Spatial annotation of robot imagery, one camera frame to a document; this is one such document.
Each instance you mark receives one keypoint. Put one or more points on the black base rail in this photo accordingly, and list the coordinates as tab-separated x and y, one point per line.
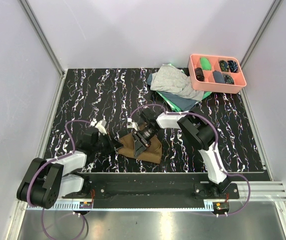
151	190

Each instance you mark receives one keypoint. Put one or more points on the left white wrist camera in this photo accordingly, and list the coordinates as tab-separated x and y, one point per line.
100	125

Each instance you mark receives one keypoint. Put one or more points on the green rolled sock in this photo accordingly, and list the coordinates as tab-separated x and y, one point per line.
205	64

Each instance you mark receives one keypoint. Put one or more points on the grey cloth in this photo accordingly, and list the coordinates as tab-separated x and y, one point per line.
173	80

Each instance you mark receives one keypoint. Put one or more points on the pink compartment tray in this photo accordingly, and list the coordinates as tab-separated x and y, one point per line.
209	85

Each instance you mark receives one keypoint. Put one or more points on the patterned sock bottom right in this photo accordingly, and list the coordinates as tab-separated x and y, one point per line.
228	79

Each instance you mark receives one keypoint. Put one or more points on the dark brown rolled sock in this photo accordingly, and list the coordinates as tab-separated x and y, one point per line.
199	74

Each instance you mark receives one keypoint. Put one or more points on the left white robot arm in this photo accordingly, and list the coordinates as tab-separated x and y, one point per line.
46	180

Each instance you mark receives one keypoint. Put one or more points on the patterned sock top middle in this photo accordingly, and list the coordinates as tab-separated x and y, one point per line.
224	67

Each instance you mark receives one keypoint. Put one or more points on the green cloth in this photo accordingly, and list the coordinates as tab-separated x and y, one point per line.
175	86

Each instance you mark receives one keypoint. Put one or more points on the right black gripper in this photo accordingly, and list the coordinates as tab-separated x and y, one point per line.
139	147

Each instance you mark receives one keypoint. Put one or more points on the blue grey rolled sock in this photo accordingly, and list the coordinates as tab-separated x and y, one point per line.
218	77

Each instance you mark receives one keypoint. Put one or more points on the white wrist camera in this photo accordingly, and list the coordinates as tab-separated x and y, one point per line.
100	125
131	124

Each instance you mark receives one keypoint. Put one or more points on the dark patterned sock top right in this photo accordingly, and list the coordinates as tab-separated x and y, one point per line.
233	66

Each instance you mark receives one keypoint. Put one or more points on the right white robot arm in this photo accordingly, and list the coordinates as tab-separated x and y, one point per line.
199	132

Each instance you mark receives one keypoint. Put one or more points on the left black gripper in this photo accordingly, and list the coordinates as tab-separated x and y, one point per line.
112	143

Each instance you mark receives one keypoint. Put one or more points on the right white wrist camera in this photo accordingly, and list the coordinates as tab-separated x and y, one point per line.
131	124

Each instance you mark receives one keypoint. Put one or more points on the brown cloth napkin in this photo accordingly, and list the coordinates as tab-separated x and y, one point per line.
153	154

